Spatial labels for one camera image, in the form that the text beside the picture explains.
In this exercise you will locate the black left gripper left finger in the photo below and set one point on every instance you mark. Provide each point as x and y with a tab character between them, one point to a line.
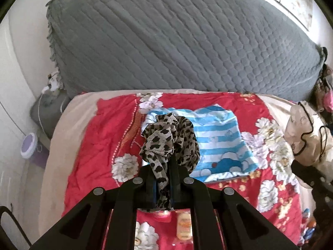
103	219

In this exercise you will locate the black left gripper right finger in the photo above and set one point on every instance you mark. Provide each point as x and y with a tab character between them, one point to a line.
222	219

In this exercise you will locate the orange packaged snack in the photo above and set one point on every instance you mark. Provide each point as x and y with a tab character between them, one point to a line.
184	225

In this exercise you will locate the leopard print scrunchie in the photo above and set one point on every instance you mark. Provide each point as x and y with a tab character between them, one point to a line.
170	139

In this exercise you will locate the blue striped cartoon cloth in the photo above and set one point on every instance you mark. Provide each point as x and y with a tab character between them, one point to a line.
223	152

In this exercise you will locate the red floral bed sheet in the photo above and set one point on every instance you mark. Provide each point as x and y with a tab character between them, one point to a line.
109	156

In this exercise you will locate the purple white round lamp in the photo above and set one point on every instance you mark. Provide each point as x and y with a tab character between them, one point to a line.
29	145

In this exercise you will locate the white charger plug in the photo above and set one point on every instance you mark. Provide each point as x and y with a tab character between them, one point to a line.
54	83

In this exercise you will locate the pile of colourful clothes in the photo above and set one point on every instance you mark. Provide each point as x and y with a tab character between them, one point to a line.
322	96

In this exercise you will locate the grey quilted headboard cover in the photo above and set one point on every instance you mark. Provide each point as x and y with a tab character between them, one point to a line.
207	45

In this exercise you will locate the beige drawstring bag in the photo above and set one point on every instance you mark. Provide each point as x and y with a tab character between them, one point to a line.
310	140

